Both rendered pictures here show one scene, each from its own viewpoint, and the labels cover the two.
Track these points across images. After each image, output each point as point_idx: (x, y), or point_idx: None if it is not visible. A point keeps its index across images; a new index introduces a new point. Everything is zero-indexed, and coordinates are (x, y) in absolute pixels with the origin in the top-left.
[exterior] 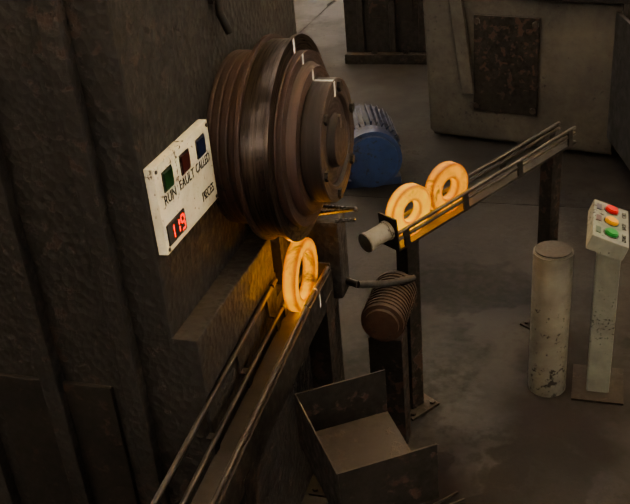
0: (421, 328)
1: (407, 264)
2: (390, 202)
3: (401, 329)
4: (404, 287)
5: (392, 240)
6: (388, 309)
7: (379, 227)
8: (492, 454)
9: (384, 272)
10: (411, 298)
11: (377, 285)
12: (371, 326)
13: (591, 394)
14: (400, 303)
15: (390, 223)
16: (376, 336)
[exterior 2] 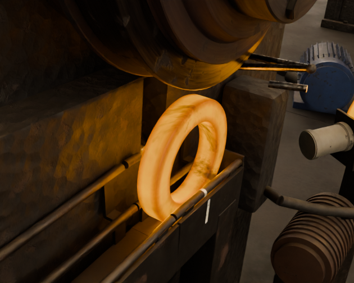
0: (347, 275)
1: None
2: None
3: (326, 282)
4: (345, 222)
5: (346, 153)
6: (315, 249)
7: (334, 128)
8: None
9: (321, 192)
10: (350, 240)
11: (308, 209)
12: (283, 264)
13: None
14: (335, 244)
15: (351, 127)
16: (286, 279)
